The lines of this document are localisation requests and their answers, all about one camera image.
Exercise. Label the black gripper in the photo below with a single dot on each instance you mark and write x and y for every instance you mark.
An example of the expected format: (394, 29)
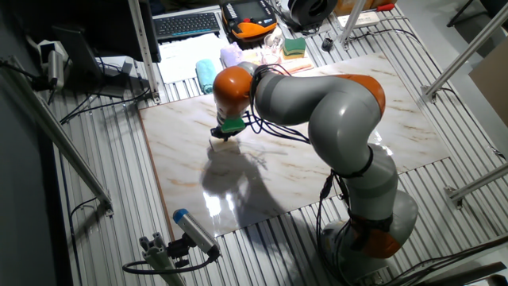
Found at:
(220, 132)

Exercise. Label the white rectangular sponge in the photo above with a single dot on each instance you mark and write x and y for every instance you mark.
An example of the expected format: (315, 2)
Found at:
(222, 146)

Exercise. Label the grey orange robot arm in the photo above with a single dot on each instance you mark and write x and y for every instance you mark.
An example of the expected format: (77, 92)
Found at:
(341, 115)

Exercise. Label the green yellow sponge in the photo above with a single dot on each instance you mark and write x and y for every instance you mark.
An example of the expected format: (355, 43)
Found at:
(294, 47)

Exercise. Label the teal rolled towel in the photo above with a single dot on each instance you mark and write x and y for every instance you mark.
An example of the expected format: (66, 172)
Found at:
(205, 75)

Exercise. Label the purple folded cloth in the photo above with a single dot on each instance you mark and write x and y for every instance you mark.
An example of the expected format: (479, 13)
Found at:
(231, 55)

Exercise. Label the white paper sheet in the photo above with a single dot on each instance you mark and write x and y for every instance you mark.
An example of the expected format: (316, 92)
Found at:
(178, 55)

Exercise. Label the clear glass cup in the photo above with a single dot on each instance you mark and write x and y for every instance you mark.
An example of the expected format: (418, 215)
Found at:
(272, 49)

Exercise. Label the orange cloth mat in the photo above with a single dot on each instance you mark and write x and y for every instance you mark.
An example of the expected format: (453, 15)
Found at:
(297, 65)

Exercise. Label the orange black teach pendant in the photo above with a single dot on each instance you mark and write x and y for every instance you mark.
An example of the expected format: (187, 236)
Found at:
(248, 24)

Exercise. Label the black computer keyboard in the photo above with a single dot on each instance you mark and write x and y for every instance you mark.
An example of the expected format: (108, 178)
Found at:
(186, 24)

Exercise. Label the short aluminium profile stub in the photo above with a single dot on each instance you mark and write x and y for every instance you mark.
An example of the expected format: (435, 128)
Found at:
(158, 258)

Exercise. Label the small black round object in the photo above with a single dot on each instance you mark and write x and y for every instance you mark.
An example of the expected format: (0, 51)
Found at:
(327, 44)

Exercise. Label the black round spool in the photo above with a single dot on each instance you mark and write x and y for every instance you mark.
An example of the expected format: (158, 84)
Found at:
(311, 11)

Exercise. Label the long slanted aluminium beam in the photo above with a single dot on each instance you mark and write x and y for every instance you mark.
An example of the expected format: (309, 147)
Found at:
(59, 139)

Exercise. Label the grey monitor stand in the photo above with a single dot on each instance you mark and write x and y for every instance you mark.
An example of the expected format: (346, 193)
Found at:
(77, 51)

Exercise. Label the white power strip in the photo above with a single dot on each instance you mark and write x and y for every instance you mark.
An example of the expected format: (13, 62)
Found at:
(371, 18)

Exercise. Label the brown cardboard box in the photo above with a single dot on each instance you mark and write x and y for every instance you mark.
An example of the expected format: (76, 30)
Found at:
(492, 87)

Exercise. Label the black flat bar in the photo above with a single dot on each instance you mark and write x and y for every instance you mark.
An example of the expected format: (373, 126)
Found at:
(464, 274)

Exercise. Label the black office chair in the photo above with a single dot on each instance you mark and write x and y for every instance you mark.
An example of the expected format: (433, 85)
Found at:
(496, 6)

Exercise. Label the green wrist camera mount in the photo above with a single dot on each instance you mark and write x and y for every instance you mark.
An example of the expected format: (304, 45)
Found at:
(233, 125)

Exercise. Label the silver camera with blue cap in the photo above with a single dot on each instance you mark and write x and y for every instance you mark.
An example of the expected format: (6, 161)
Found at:
(194, 230)

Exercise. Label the upright aluminium profile post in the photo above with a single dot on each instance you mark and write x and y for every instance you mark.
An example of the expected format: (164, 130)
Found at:
(143, 47)

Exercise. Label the black camera clamp bracket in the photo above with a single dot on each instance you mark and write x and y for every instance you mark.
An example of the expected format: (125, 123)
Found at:
(178, 250)

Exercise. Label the thin aluminium frame post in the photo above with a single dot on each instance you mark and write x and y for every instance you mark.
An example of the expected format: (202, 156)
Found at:
(353, 20)

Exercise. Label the silver camera on white mount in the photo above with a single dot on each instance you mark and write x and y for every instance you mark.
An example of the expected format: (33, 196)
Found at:
(55, 67)

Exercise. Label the low aluminium frame beam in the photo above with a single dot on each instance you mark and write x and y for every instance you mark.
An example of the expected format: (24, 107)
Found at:
(480, 182)

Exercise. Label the slanted aluminium frame beam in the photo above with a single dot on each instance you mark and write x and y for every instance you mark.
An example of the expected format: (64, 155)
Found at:
(472, 49)

